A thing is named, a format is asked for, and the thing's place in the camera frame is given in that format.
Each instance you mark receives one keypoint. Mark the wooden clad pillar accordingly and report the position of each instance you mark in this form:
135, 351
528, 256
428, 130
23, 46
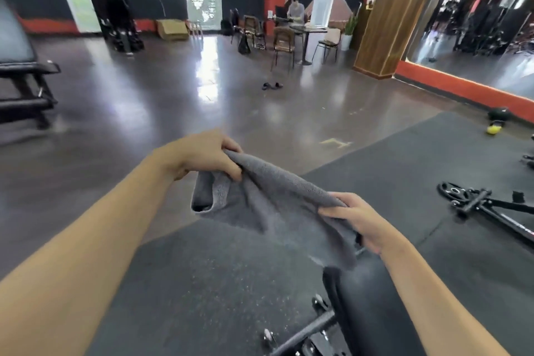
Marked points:
396, 13

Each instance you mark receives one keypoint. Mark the round black table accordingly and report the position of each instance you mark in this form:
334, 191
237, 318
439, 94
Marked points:
308, 29

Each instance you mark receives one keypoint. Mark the small wooden stool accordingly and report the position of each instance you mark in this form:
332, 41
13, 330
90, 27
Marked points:
194, 29

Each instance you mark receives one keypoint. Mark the person's left hand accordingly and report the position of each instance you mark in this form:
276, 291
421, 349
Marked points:
200, 155

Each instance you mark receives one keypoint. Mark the tall potted plant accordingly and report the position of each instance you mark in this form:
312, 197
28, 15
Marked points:
348, 32

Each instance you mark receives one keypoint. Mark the black bag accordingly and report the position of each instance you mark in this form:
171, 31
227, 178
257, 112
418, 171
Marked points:
244, 45

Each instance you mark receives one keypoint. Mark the black kettlebell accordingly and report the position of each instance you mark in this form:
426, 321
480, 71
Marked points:
498, 113

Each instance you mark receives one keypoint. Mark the yellow kettlebell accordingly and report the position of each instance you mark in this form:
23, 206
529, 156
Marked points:
494, 129

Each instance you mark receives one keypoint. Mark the brown cardboard box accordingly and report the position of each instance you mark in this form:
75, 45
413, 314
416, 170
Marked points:
172, 29

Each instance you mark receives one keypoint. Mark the large wall mirror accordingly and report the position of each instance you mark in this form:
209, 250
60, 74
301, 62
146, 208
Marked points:
471, 22

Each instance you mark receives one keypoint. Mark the person's left forearm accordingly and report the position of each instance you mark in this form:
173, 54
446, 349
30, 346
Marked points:
83, 264

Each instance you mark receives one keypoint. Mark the person's right forearm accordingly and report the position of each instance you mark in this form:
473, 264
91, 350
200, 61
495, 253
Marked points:
438, 310

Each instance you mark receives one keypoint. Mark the small black weight plate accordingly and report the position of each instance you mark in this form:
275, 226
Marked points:
452, 191

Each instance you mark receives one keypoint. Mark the black padded gym bench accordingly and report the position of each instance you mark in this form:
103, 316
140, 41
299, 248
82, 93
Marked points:
359, 305

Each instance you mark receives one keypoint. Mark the black adjustable workout bench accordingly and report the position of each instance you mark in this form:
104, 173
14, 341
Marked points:
496, 205

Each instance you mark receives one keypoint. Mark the grey towel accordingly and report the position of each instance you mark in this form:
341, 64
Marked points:
271, 201

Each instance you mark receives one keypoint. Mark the black tower gym machine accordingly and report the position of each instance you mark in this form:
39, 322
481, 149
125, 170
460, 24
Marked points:
110, 5

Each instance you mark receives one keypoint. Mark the black hex dumbbell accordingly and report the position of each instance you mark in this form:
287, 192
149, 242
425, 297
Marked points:
529, 159

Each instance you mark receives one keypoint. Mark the person's right hand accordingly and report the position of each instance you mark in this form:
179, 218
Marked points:
371, 222

